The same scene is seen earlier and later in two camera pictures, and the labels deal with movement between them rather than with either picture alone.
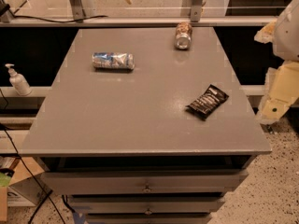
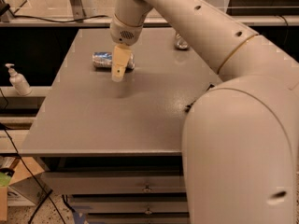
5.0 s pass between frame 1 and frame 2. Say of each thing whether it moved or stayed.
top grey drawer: stayed
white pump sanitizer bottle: stayed
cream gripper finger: moved
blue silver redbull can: stayed
